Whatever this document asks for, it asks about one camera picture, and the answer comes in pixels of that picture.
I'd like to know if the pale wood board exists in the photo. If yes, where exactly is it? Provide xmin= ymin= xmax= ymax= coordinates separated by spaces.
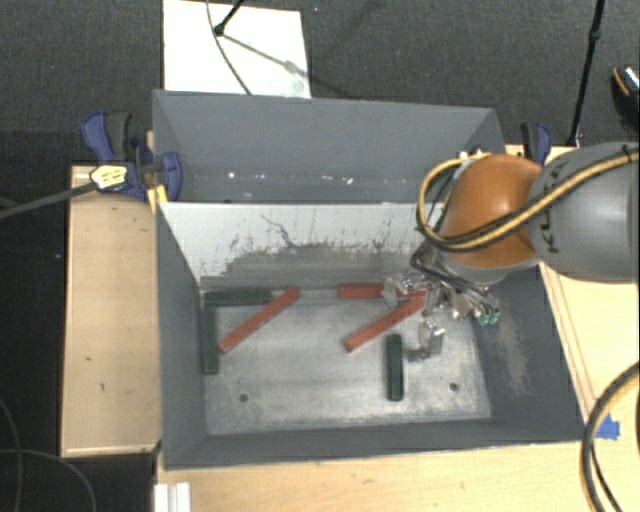
xmin=60 ymin=164 xmax=164 ymax=459

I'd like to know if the dark green flat block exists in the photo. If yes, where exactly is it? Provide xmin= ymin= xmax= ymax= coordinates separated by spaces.
xmin=203 ymin=288 xmax=274 ymax=307
xmin=201 ymin=304 xmax=221 ymax=376
xmin=385 ymin=333 xmax=406 ymax=402

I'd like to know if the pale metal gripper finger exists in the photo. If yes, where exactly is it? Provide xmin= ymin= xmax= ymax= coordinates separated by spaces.
xmin=382 ymin=276 xmax=427 ymax=306
xmin=406 ymin=318 xmax=448 ymax=363

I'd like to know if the red-brown flat block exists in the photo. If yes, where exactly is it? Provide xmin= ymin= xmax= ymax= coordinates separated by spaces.
xmin=343 ymin=297 xmax=427 ymax=353
xmin=216 ymin=286 xmax=303 ymax=354
xmin=336 ymin=282 xmax=397 ymax=301

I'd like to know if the grey metal bin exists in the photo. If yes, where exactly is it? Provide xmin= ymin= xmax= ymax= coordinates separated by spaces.
xmin=150 ymin=88 xmax=587 ymax=471

